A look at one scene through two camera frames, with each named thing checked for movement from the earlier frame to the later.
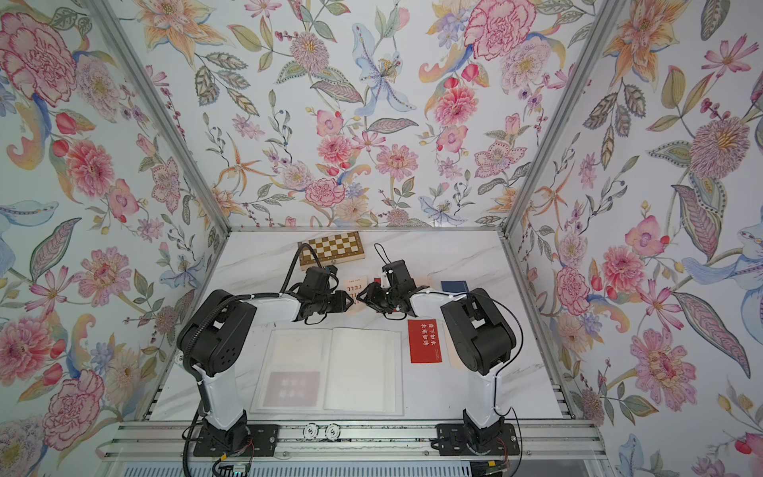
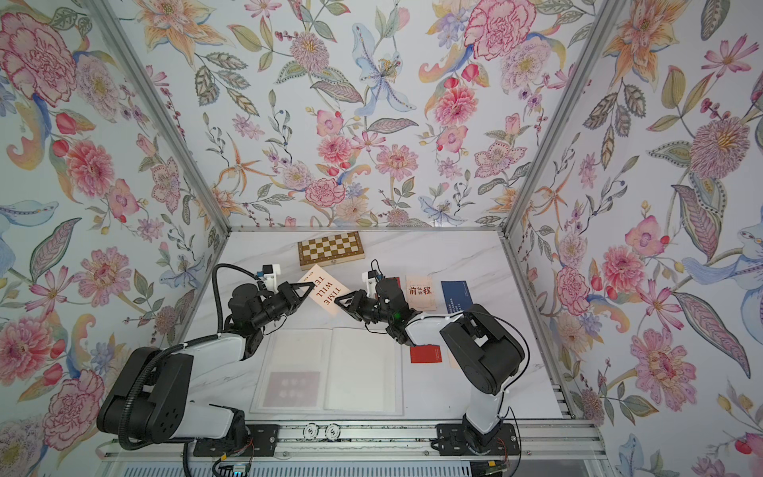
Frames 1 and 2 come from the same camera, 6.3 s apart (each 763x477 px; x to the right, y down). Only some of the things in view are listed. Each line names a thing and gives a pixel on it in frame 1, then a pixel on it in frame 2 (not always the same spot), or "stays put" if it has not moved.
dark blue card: (454, 286) stays put
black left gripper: (342, 303) to (288, 292)
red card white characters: (293, 390) stays put
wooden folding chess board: (332, 249) stays put
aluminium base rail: (542, 440) stays put
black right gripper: (370, 300) to (360, 305)
